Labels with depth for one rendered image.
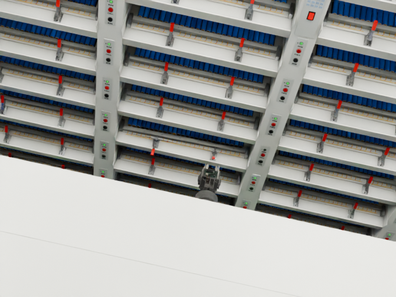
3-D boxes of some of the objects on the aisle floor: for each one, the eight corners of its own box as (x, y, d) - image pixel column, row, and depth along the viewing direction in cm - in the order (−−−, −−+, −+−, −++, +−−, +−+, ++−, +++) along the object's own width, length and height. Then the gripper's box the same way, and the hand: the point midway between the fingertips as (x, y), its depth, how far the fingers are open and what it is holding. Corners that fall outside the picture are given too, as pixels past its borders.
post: (243, 239, 303) (360, -82, 177) (225, 235, 303) (330, -89, 177) (247, 208, 316) (358, -109, 191) (230, 205, 316) (330, -116, 191)
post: (110, 210, 303) (132, -132, 177) (92, 205, 303) (102, -139, 177) (119, 181, 316) (147, -156, 190) (102, 177, 316) (118, -162, 190)
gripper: (222, 191, 230) (227, 157, 247) (195, 185, 230) (202, 151, 247) (218, 206, 236) (223, 171, 252) (191, 200, 236) (198, 166, 252)
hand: (211, 168), depth 250 cm, fingers open, 3 cm apart
